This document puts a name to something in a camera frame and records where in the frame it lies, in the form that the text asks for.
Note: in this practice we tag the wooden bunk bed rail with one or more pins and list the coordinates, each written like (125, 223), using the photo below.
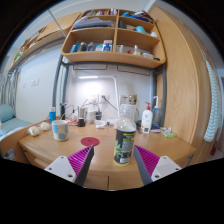
(63, 25)

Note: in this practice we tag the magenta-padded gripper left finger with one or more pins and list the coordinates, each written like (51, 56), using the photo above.
(63, 166)

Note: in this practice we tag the white oval gadget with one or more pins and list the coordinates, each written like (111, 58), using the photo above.
(100, 126)

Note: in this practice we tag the cream mug with blue patches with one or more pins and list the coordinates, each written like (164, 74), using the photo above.
(60, 130)

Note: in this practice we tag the grey striped curtain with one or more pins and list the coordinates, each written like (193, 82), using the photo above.
(10, 90)

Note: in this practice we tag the blue tube with white cap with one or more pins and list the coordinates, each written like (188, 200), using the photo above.
(52, 115)

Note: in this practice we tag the black cylindrical device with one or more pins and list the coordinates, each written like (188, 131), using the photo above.
(63, 112)

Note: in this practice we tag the teal bed mattress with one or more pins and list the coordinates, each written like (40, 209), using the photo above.
(13, 125)

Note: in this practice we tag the teal pillow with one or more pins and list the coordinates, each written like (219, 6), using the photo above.
(6, 113)

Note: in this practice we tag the wrapped bread roll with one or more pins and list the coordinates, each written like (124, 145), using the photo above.
(33, 131)
(45, 126)

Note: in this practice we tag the white pump bottle red top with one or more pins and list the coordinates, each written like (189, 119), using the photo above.
(146, 121)

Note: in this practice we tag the white desk lamp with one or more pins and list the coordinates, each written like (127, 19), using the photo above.
(100, 77)

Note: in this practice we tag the black plug adapter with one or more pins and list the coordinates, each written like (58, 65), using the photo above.
(98, 115)

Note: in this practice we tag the grey metal bed frame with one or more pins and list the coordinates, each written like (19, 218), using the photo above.
(56, 83)

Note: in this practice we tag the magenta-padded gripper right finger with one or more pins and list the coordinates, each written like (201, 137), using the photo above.
(160, 166)

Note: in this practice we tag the white wall switch plate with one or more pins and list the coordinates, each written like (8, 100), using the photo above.
(35, 82)

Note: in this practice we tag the flat round red coaster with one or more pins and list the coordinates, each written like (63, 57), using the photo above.
(90, 141)

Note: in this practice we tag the brown tree creature figurine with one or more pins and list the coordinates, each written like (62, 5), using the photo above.
(133, 99)

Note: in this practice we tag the clear blue spray bottle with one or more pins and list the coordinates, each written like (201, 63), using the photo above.
(156, 115)

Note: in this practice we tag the striped hanging towel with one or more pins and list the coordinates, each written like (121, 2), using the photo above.
(213, 110)

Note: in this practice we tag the small black cup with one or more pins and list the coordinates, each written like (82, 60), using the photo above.
(81, 122)

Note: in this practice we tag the clear bottle with dark label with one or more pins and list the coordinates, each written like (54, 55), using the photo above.
(124, 146)

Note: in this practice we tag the white wall socket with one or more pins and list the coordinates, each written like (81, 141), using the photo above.
(94, 98)
(104, 98)

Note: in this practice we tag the wooden shelf unit with items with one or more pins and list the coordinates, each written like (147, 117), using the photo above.
(113, 57)

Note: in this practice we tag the small green box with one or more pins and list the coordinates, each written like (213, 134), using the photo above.
(169, 134)

